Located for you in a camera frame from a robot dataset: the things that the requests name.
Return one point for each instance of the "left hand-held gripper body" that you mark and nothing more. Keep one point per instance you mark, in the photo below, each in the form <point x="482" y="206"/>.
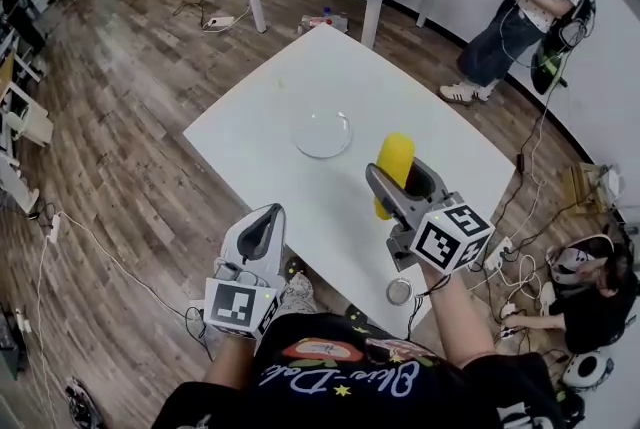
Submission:
<point x="235" y="307"/>

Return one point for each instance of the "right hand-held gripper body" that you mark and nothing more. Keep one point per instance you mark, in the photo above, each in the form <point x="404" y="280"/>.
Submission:
<point x="450" y="237"/>

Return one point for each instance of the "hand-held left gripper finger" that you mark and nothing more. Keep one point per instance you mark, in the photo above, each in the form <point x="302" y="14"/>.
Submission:
<point x="235" y="229"/>
<point x="280" y="237"/>

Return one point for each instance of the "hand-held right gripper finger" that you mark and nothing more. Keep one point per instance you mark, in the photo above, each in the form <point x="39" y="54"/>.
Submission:
<point x="434" y="182"/>
<point x="387" y="194"/>

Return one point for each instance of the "clear glass plate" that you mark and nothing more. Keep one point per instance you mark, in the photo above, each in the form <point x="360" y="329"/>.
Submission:
<point x="322" y="134"/>

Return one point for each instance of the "person's left forearm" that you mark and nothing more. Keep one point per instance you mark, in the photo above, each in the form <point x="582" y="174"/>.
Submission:
<point x="230" y="362"/>

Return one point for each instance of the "person's right forearm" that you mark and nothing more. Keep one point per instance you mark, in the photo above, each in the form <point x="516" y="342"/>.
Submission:
<point x="456" y="317"/>

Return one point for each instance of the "black shoe with yellow stars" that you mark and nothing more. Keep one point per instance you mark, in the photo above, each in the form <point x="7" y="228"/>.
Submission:
<point x="295" y="267"/>
<point x="357" y="313"/>

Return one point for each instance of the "white power strip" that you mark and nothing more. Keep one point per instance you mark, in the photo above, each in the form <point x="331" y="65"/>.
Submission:
<point x="219" y="23"/>
<point x="54" y="226"/>
<point x="497" y="253"/>

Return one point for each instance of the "patterned grey trouser leg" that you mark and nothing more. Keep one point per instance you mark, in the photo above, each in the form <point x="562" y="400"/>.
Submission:
<point x="300" y="294"/>

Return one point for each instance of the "round metal floor socket cover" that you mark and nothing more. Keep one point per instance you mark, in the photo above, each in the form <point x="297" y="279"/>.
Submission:
<point x="400" y="291"/>

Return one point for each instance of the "black power adapter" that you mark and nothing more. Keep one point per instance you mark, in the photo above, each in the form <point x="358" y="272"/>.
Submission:
<point x="521" y="162"/>

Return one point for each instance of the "black printed t-shirt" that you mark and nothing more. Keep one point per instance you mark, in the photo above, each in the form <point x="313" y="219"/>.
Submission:
<point x="320" y="382"/>

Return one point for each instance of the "wooden box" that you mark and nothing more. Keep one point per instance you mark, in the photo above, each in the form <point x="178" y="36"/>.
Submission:
<point x="582" y="189"/>

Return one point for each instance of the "green black backpack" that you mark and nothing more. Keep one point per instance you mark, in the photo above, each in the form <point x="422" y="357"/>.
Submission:
<point x="547" y="64"/>

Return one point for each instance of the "black white sneaker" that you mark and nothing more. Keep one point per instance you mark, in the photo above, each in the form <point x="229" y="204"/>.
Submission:
<point x="82" y="404"/>

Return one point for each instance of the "plastic bottles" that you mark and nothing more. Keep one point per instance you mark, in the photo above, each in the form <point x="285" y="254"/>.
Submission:
<point x="322" y="21"/>

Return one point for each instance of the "white headset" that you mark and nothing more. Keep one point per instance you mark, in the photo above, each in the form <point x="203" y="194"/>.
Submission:
<point x="585" y="369"/>

